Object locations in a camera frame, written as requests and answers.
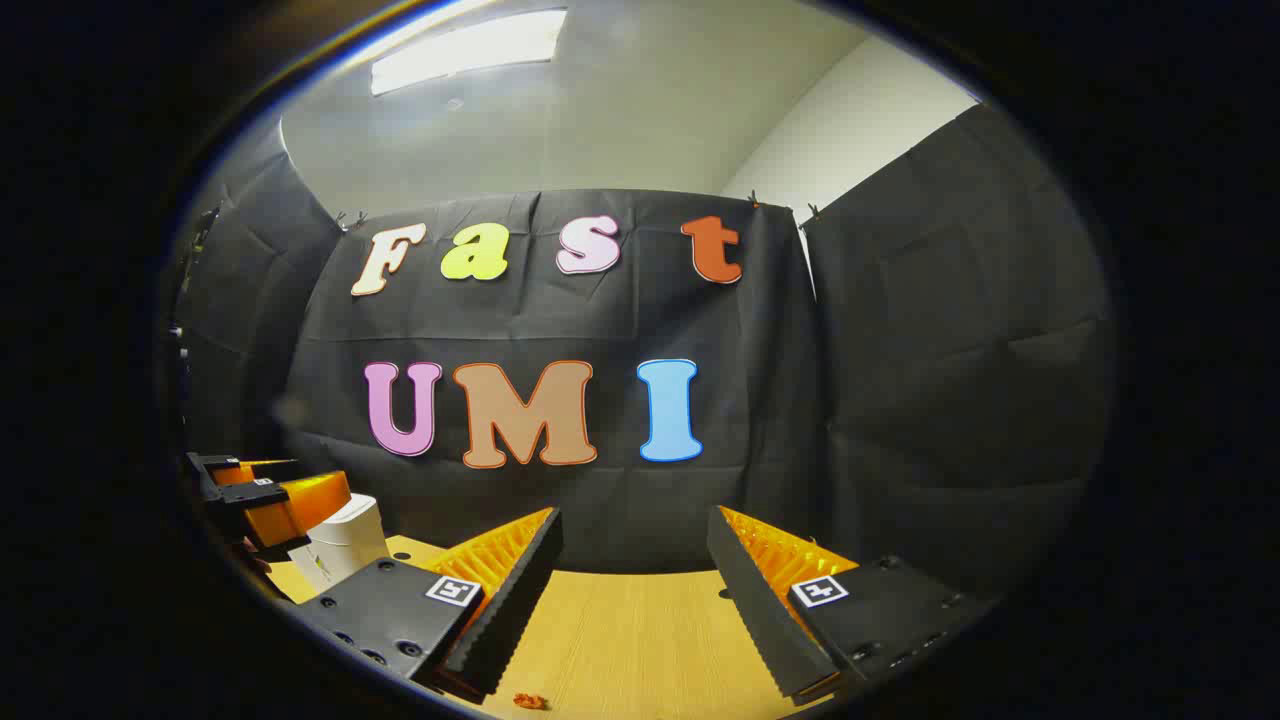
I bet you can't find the black backdrop cloth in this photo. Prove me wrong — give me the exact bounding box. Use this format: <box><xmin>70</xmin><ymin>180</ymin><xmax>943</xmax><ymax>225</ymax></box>
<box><xmin>165</xmin><ymin>100</ymin><xmax>1116</xmax><ymax>601</ymax></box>

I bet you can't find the white desktop garbage bin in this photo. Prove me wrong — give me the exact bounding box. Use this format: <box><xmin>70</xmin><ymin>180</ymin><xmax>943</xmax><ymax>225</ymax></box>
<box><xmin>288</xmin><ymin>493</ymin><xmax>391</xmax><ymax>596</ymax></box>

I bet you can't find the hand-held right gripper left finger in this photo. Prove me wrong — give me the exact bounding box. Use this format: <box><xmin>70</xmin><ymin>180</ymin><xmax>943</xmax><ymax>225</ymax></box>
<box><xmin>295</xmin><ymin>505</ymin><xmax>564</xmax><ymax>701</ymax></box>

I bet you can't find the wooden desktop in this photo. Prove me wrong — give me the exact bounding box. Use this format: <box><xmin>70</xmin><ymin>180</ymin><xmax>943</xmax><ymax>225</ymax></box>
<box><xmin>265</xmin><ymin>535</ymin><xmax>836</xmax><ymax>720</ymax></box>

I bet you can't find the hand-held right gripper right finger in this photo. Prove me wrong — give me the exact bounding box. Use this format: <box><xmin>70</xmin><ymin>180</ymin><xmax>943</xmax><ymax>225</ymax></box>
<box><xmin>706</xmin><ymin>505</ymin><xmax>1001</xmax><ymax>706</ymax></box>

